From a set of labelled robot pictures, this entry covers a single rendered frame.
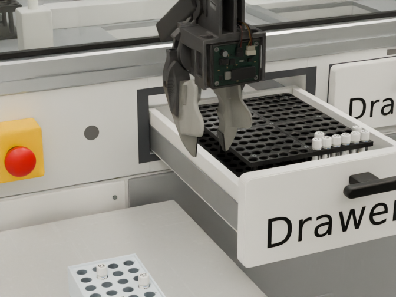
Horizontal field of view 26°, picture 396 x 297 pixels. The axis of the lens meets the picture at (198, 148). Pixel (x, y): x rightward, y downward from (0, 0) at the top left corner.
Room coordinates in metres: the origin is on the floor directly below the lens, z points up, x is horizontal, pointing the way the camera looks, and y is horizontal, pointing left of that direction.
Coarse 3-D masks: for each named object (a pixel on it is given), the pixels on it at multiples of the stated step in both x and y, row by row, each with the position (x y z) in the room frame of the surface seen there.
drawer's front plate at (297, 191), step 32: (320, 160) 0.89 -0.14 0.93; (352, 160) 0.90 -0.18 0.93; (384, 160) 0.91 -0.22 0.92; (256, 192) 0.85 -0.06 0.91; (288, 192) 0.86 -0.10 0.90; (320, 192) 0.88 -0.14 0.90; (384, 192) 0.91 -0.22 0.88; (256, 224) 0.85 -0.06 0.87; (352, 224) 0.90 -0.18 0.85; (384, 224) 0.92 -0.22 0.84; (256, 256) 0.85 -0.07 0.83; (288, 256) 0.86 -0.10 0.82
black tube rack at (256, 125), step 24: (264, 96) 1.21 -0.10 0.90; (288, 96) 1.21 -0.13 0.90; (216, 120) 1.11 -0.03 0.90; (264, 120) 1.10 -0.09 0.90; (288, 120) 1.10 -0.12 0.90; (312, 120) 1.10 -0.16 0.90; (336, 120) 1.10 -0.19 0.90; (216, 144) 1.10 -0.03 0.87; (240, 144) 1.01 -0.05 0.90; (264, 144) 1.01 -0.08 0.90; (288, 144) 1.01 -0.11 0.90; (240, 168) 1.01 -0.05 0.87; (264, 168) 1.01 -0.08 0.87
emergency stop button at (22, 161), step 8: (8, 152) 1.01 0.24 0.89; (16, 152) 1.01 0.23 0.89; (24, 152) 1.01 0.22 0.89; (32, 152) 1.02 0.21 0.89; (8, 160) 1.01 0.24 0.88; (16, 160) 1.01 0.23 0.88; (24, 160) 1.01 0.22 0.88; (32, 160) 1.02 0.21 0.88; (8, 168) 1.00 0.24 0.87; (16, 168) 1.01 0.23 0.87; (24, 168) 1.01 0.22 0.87; (32, 168) 1.02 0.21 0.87; (16, 176) 1.01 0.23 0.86
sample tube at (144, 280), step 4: (140, 276) 0.84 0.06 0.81; (144, 276) 0.84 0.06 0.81; (148, 276) 0.84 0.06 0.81; (140, 280) 0.84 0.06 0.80; (144, 280) 0.84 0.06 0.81; (148, 280) 0.84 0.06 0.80; (140, 284) 0.84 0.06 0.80; (144, 284) 0.84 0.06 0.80; (148, 284) 0.84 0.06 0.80; (140, 288) 0.84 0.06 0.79; (144, 288) 0.84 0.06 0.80
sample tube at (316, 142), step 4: (312, 140) 1.00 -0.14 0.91; (316, 140) 1.00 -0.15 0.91; (320, 140) 1.00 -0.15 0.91; (312, 144) 1.00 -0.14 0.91; (316, 144) 1.00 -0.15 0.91; (320, 144) 1.00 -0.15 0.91; (312, 148) 1.00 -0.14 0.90; (316, 148) 1.00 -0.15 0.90; (320, 148) 1.00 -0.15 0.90; (316, 156) 1.00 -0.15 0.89; (320, 156) 1.00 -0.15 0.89; (312, 160) 1.00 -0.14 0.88
